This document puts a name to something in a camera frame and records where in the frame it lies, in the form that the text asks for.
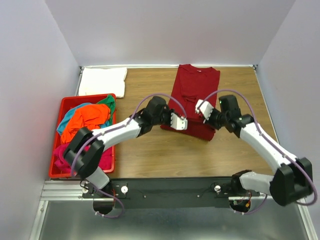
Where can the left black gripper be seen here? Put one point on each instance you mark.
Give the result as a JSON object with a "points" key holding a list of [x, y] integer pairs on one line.
{"points": [[169, 112]]}

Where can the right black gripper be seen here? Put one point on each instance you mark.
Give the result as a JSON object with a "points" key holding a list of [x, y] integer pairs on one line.
{"points": [[209, 121]]}

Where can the dark red t shirt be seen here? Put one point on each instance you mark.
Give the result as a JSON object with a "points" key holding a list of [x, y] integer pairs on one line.
{"points": [[192, 84]]}

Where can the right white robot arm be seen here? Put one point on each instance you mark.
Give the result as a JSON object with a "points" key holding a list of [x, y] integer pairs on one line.
{"points": [[292, 177]]}

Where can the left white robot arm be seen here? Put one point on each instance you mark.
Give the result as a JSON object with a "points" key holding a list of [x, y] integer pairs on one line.
{"points": [[84, 152]]}

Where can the green t shirt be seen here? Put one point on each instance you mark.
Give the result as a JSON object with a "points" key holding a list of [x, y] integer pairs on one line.
{"points": [[111, 103]]}

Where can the orange t shirt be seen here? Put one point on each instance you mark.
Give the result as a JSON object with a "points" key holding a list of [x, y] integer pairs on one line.
{"points": [[90, 116]]}

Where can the magenta t shirt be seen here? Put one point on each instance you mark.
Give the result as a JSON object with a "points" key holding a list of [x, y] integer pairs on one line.
{"points": [[61, 167]]}

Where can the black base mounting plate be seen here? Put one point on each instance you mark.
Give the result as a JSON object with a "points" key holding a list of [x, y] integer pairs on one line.
{"points": [[144, 204]]}

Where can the folded white t shirt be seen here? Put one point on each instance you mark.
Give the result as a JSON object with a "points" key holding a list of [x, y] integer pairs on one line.
{"points": [[97, 81]]}

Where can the red plastic bin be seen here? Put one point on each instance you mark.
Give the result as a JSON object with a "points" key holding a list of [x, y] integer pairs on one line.
{"points": [[66, 104]]}

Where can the teal t shirt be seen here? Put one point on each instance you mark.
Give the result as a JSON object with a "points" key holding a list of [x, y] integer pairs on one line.
{"points": [[69, 114]]}

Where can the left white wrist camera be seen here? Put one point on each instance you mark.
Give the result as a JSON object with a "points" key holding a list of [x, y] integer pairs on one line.
{"points": [[179, 123]]}

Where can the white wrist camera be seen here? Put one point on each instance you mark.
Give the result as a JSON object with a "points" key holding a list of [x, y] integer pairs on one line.
{"points": [[179, 123], [204, 108]]}

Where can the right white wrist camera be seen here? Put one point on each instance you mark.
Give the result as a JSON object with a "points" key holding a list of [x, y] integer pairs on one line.
{"points": [[204, 108]]}

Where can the aluminium frame rail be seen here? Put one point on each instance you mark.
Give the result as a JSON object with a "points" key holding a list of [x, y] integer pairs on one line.
{"points": [[60, 190]]}

